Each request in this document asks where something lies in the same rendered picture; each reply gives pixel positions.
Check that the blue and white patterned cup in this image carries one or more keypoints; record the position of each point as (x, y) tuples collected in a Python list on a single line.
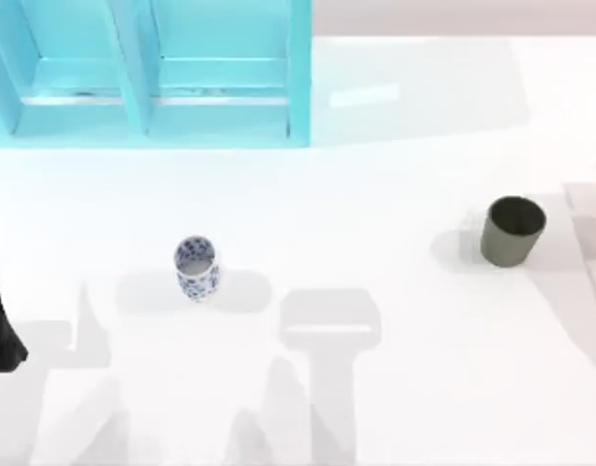
[(197, 279)]

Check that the dark grey cup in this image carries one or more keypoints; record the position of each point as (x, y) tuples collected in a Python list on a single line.
[(509, 242)]

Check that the light blue rack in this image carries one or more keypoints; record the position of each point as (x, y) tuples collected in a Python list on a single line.
[(133, 73)]

